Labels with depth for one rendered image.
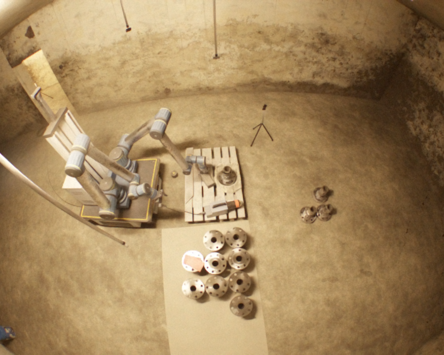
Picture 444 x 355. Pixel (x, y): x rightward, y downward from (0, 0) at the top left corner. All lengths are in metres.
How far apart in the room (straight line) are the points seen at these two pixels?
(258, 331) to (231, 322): 0.36
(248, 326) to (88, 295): 2.28
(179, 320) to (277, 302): 1.26
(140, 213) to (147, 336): 1.68
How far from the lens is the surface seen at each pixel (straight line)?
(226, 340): 2.74
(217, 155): 3.13
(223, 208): 2.51
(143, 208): 2.68
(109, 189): 2.40
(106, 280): 3.14
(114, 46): 4.29
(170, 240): 2.79
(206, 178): 2.80
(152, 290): 2.81
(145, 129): 2.38
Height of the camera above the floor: 2.64
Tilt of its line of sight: 59 degrees down
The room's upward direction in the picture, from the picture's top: 2 degrees counter-clockwise
